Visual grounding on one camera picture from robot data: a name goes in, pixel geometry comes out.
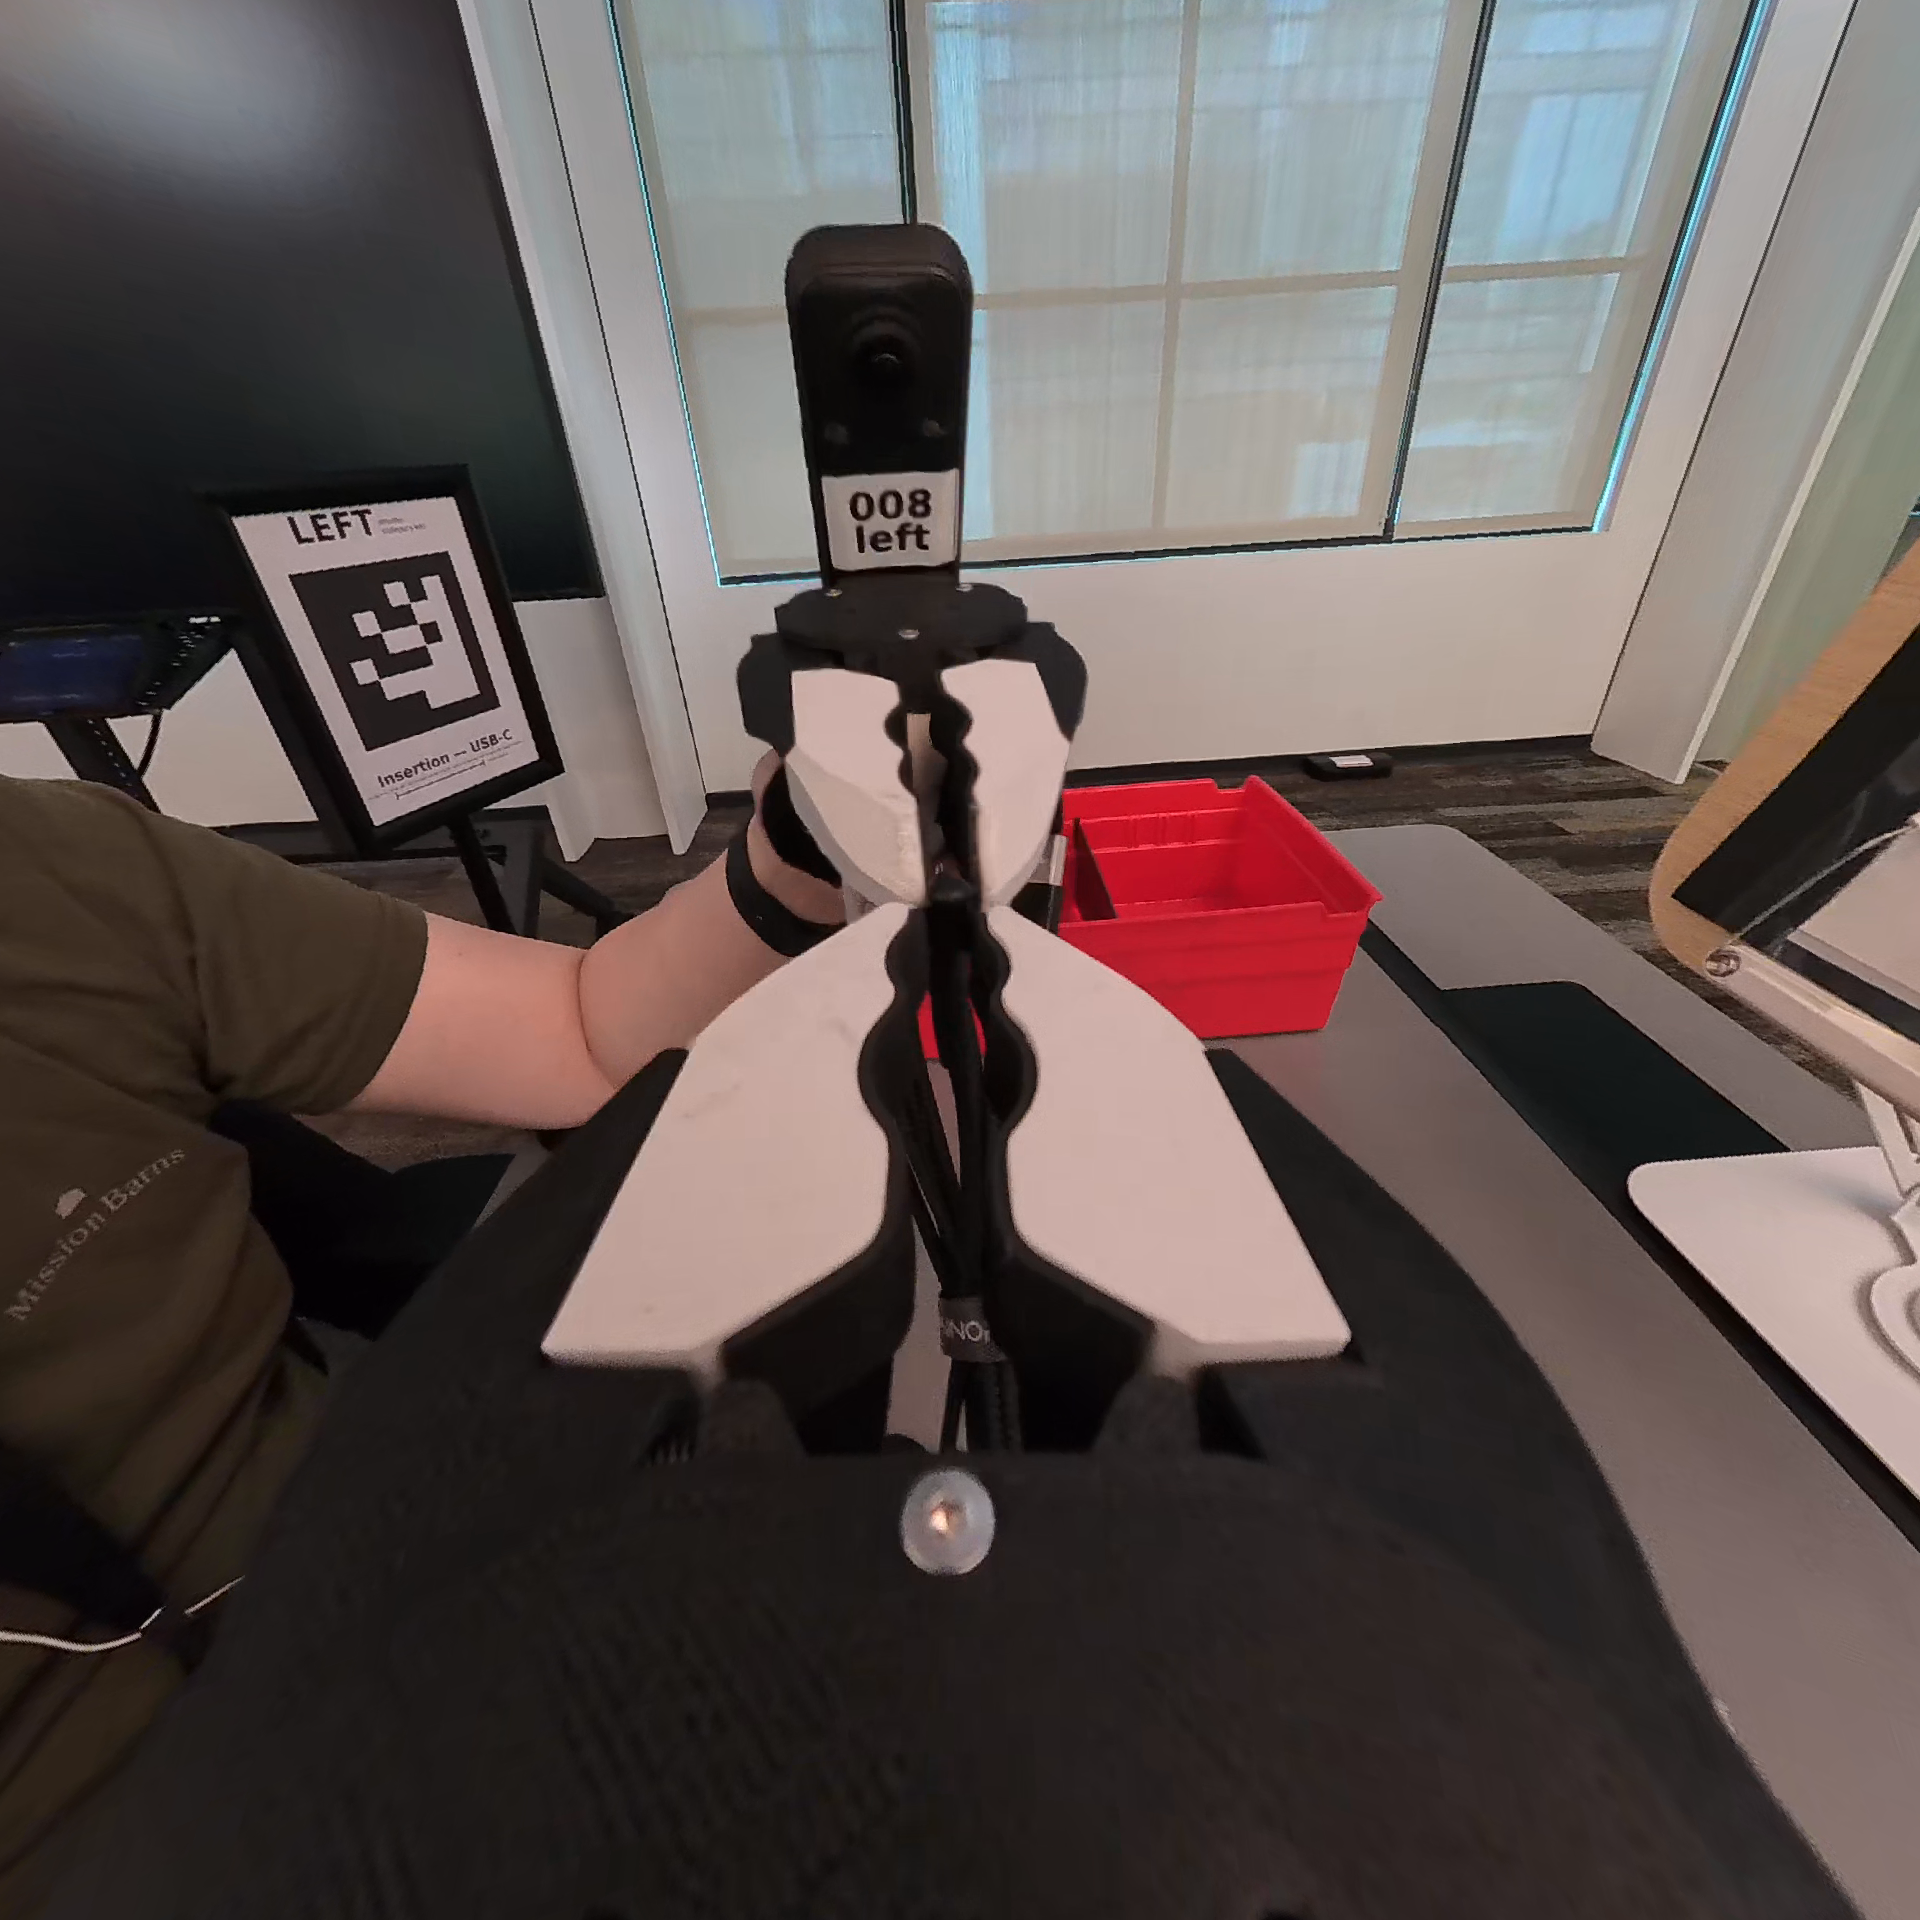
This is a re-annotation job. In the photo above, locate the black easel stand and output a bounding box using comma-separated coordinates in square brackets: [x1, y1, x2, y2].
[434, 802, 633, 950]

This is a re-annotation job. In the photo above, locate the black framed marker sign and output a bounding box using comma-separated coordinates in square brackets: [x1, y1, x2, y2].
[198, 461, 569, 858]

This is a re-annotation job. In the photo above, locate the person's left forearm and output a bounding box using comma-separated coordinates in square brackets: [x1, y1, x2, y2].
[299, 884, 707, 1129]

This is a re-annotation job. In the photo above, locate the black braided usb cable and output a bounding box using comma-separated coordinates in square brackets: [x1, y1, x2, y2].
[891, 703, 1038, 1457]

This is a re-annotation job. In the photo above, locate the small tablet on stand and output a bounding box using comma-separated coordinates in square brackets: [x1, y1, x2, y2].
[0, 607, 243, 818]

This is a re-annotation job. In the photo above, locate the red plastic bin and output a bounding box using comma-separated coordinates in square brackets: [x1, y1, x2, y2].
[1049, 773, 1384, 1041]

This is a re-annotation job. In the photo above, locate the white flat pad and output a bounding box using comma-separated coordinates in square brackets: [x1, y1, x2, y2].
[1628, 938, 1920, 1491]

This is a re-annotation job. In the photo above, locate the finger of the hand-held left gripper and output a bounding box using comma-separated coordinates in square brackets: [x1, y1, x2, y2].
[784, 667, 929, 917]
[944, 661, 1072, 906]

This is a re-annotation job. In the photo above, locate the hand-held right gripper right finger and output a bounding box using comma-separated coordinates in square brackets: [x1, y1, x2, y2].
[982, 913, 1356, 1369]

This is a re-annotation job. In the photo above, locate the large window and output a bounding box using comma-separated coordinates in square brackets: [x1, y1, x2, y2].
[608, 0, 1757, 588]

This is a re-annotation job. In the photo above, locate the person's left hand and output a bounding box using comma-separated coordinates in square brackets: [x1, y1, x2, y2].
[644, 749, 865, 985]

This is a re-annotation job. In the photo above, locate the large black screen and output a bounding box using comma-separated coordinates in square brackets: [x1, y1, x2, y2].
[0, 0, 605, 633]

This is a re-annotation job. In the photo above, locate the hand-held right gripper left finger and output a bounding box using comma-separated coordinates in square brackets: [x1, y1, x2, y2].
[539, 903, 917, 1369]

